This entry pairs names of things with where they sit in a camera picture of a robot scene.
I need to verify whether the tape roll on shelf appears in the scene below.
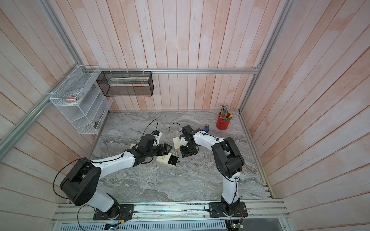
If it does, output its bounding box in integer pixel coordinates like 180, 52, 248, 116
63, 92, 83, 105

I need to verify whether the cream drawer jewelry box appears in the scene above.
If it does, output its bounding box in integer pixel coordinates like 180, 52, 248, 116
156, 153, 180, 167

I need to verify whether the cream small gift box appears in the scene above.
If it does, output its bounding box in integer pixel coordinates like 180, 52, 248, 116
172, 137, 183, 152

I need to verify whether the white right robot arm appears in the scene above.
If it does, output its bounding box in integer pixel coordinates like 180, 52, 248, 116
180, 125, 245, 210

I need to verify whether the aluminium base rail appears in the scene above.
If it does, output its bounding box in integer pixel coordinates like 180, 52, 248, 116
51, 199, 290, 224

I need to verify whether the black wire mesh basket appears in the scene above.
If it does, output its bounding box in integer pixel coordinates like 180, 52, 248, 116
96, 71, 154, 97

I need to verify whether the coloured pencils bundle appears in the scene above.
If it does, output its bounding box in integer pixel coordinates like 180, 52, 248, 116
220, 105, 233, 120

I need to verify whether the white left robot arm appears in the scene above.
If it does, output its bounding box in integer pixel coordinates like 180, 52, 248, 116
60, 131, 172, 219

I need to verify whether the white wire mesh shelf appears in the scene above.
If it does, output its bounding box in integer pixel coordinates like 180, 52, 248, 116
50, 65, 113, 135

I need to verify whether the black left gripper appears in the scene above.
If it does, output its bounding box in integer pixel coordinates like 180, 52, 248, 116
145, 143, 172, 157

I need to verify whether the red pencil cup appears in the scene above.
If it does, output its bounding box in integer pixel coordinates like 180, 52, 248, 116
216, 113, 233, 131

